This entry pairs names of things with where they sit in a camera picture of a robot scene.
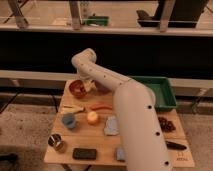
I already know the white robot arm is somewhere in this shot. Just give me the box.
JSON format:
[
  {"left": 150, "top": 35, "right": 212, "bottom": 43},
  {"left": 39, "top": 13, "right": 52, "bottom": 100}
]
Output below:
[{"left": 71, "top": 48, "right": 173, "bottom": 171}]

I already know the purple cup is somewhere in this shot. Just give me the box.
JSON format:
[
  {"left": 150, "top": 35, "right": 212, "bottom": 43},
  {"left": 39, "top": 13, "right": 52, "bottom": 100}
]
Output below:
[{"left": 95, "top": 82, "right": 110, "bottom": 94}]

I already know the yellow round fruit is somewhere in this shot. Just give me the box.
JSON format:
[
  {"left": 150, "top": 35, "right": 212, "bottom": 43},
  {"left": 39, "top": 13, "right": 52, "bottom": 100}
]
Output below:
[{"left": 86, "top": 111, "right": 99, "bottom": 125}]

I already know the blue cup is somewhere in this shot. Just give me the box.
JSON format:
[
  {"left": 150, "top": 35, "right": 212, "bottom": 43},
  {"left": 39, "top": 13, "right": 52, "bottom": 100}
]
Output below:
[{"left": 61, "top": 113, "right": 76, "bottom": 129}]

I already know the wooden table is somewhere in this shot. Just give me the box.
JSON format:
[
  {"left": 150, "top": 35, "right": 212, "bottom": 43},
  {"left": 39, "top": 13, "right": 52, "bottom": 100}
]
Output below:
[{"left": 44, "top": 88, "right": 195, "bottom": 169}]

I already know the crumpled blue cloth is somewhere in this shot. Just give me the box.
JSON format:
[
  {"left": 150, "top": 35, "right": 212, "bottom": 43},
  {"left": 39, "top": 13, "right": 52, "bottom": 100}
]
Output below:
[{"left": 104, "top": 116, "right": 119, "bottom": 136}]

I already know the green object on shelf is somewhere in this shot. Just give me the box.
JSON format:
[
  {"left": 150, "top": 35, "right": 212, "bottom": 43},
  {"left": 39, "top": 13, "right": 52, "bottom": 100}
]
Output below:
[{"left": 84, "top": 15, "right": 109, "bottom": 26}]

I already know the metal can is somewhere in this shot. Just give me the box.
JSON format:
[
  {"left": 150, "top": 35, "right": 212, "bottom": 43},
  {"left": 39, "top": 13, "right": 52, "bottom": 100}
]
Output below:
[{"left": 48, "top": 134, "right": 64, "bottom": 151}]

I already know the black rectangular sponge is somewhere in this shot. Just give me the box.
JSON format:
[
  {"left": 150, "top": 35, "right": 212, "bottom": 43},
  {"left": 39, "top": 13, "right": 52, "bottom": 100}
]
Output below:
[{"left": 72, "top": 148, "right": 97, "bottom": 160}]

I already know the blue sponge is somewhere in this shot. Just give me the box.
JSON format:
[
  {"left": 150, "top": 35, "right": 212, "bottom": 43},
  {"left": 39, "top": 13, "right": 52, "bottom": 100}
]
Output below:
[{"left": 116, "top": 146, "right": 125, "bottom": 162}]

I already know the green plastic bin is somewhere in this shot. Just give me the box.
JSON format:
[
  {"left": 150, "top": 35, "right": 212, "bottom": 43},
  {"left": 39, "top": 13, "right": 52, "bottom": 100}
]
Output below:
[{"left": 133, "top": 76, "right": 177, "bottom": 112}]

